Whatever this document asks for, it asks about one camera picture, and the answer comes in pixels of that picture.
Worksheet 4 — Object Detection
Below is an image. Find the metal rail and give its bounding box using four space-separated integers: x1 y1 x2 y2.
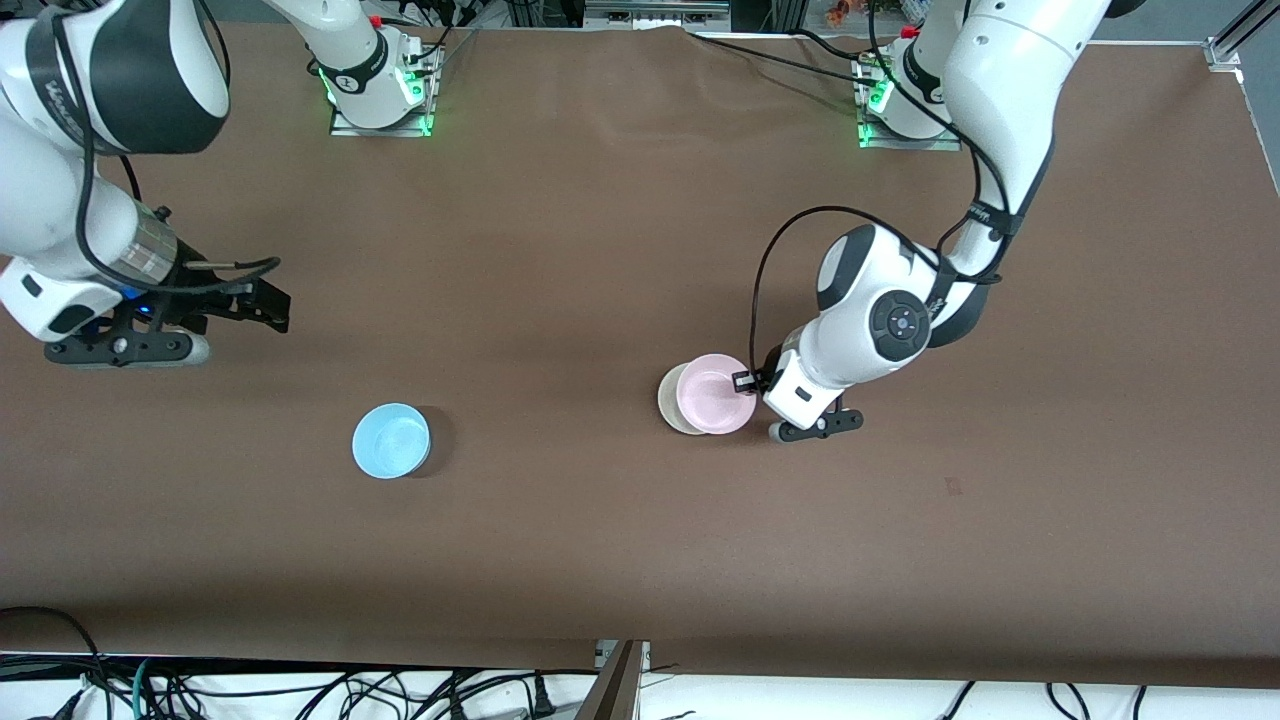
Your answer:
585 0 731 31

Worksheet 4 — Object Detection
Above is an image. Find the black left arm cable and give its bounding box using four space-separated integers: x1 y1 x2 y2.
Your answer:
750 0 1016 376

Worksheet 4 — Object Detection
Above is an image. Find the blue bowl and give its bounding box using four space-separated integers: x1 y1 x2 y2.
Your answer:
351 402 433 480

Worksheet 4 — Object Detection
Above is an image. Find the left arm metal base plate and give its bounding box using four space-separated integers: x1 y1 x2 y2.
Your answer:
857 55 963 152

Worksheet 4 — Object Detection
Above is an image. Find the long black table cable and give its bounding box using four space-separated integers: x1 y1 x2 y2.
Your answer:
688 35 869 81

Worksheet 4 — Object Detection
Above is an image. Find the aluminium frame leg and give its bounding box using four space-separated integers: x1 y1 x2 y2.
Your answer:
575 640 651 720

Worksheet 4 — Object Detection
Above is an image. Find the pink bowl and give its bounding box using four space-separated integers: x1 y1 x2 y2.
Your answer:
676 354 758 435

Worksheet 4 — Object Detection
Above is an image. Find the short black table cable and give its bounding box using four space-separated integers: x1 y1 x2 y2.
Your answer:
795 28 873 61

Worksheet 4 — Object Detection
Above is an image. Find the aluminium corner profile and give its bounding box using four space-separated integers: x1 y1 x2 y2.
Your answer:
1205 0 1280 71

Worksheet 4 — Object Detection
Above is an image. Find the thick black looped cable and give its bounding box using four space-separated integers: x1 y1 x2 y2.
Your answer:
0 605 113 720

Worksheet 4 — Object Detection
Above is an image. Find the brown table cover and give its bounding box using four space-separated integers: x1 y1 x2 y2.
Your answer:
0 20 1280 691

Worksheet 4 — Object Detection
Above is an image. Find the white bowl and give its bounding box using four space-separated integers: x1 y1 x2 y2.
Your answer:
657 364 701 435

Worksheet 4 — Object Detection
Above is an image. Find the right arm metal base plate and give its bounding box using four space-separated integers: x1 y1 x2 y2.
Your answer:
330 45 437 138

